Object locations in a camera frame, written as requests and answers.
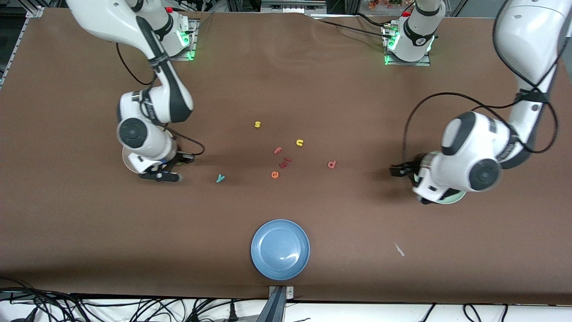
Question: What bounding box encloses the green plate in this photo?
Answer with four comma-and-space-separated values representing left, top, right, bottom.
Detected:
413, 172, 468, 205

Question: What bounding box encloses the beige plate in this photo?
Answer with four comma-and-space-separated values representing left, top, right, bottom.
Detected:
122, 145, 177, 175

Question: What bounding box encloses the brown table cover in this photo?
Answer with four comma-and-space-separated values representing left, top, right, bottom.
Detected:
0, 8, 572, 305

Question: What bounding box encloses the blue plate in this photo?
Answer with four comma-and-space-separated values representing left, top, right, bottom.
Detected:
250, 219, 311, 281

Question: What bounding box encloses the grey metal box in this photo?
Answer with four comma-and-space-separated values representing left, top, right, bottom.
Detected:
261, 0, 327, 14

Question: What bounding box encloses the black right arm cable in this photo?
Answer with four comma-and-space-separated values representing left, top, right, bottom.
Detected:
115, 42, 206, 157

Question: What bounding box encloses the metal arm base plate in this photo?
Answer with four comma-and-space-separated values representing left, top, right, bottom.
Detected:
168, 18, 198, 61
383, 22, 432, 67

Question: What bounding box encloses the long black base cable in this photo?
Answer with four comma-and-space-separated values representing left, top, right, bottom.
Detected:
318, 20, 394, 39

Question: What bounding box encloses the short black base cable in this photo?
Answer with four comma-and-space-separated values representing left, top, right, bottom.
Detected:
355, 12, 394, 26

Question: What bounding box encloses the silver mounting bracket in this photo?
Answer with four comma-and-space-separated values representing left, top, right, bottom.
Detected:
268, 286, 295, 305

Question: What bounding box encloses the dark camera pole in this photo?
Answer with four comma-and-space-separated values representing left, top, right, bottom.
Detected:
255, 287, 287, 322

